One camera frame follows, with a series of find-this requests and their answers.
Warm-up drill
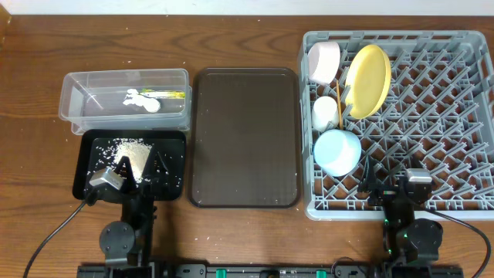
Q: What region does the spilled rice pile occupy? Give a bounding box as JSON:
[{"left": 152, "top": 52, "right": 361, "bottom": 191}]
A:
[{"left": 86, "top": 137, "right": 184, "bottom": 190}]

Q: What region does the wooden chopstick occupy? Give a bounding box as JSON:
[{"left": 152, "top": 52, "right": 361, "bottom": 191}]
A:
[{"left": 336, "top": 80, "right": 343, "bottom": 130}]

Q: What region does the white bowl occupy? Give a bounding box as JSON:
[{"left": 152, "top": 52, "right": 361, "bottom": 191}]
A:
[{"left": 308, "top": 41, "right": 340, "bottom": 85}]

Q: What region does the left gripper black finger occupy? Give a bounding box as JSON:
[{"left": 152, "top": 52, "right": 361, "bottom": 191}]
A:
[
  {"left": 115, "top": 156, "right": 136, "bottom": 192},
  {"left": 150, "top": 151, "right": 169, "bottom": 181}
]

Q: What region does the dark brown serving tray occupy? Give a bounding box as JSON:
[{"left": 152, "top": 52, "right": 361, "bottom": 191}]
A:
[{"left": 188, "top": 67, "right": 302, "bottom": 209}]

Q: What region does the light blue bowl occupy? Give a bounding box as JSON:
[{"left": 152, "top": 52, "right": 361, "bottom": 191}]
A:
[{"left": 313, "top": 130, "right": 362, "bottom": 177}]

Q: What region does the black tray bin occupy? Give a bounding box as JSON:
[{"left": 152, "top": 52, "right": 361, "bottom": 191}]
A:
[{"left": 73, "top": 130, "right": 186, "bottom": 201}]

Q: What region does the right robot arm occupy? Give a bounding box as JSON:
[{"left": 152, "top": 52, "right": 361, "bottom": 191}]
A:
[{"left": 357, "top": 158, "right": 443, "bottom": 278}]

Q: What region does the grey plastic dishwasher rack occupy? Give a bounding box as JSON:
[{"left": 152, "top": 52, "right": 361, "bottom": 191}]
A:
[{"left": 298, "top": 30, "right": 493, "bottom": 221}]

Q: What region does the white paper cup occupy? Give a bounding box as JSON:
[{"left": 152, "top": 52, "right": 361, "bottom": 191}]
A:
[{"left": 311, "top": 96, "right": 339, "bottom": 132}]

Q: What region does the yellow green snack wrapper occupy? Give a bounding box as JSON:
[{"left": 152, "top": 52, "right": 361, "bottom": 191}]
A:
[{"left": 138, "top": 89, "right": 186, "bottom": 99}]

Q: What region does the yellow plate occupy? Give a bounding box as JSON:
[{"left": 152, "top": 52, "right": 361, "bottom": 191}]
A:
[{"left": 345, "top": 45, "right": 391, "bottom": 119}]

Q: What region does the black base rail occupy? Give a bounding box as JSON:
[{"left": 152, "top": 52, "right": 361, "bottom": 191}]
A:
[{"left": 76, "top": 263, "right": 464, "bottom": 278}]

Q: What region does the white tissue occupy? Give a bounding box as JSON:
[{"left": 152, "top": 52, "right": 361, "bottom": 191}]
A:
[{"left": 123, "top": 89, "right": 161, "bottom": 113}]

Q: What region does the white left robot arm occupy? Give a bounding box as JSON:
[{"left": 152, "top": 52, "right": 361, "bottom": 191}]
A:
[{"left": 85, "top": 147, "right": 168, "bottom": 276}]

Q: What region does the clear plastic bin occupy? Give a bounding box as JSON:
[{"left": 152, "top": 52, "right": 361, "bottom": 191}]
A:
[{"left": 59, "top": 69, "right": 192, "bottom": 135}]

